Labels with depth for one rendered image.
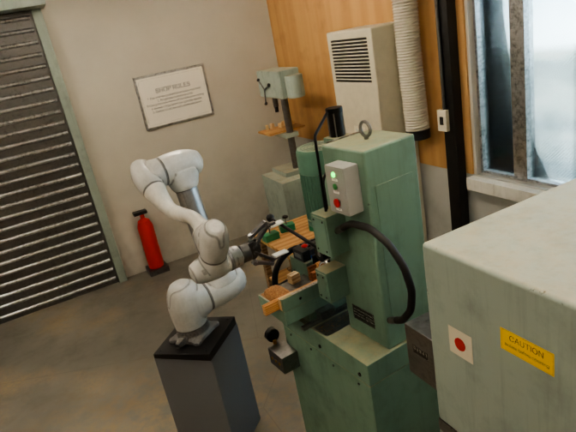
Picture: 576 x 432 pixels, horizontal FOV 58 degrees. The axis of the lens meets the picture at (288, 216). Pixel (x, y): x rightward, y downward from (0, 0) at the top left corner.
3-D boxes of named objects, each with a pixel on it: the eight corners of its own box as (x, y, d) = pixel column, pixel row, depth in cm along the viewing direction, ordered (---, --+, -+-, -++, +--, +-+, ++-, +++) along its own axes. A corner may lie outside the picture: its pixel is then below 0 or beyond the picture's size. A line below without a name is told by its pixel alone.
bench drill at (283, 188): (317, 228, 514) (288, 63, 459) (351, 247, 460) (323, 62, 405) (273, 243, 497) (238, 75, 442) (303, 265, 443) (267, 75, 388)
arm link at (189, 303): (169, 325, 250) (154, 285, 243) (202, 308, 259) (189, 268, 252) (183, 337, 237) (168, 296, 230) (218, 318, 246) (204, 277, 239)
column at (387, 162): (393, 303, 212) (370, 128, 187) (435, 323, 193) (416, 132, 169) (350, 327, 201) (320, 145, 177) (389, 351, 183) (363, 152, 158)
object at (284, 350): (285, 354, 237) (282, 339, 234) (300, 366, 227) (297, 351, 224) (269, 363, 233) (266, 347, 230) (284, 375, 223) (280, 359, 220)
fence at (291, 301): (397, 255, 229) (395, 243, 227) (399, 255, 227) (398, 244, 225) (282, 311, 201) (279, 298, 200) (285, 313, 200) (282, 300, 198)
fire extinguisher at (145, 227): (165, 264, 499) (147, 205, 479) (170, 270, 483) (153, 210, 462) (146, 270, 492) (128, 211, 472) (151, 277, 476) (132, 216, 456)
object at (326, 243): (334, 243, 190) (328, 205, 185) (350, 249, 183) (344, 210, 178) (315, 252, 186) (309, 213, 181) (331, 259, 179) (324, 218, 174)
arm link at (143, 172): (141, 183, 218) (170, 172, 225) (121, 158, 227) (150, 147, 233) (143, 205, 228) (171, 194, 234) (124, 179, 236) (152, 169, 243)
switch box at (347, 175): (345, 205, 176) (338, 159, 171) (364, 211, 168) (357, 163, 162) (330, 211, 173) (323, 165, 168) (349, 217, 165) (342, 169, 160)
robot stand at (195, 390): (185, 456, 263) (153, 357, 243) (210, 413, 290) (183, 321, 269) (239, 462, 253) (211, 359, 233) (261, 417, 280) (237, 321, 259)
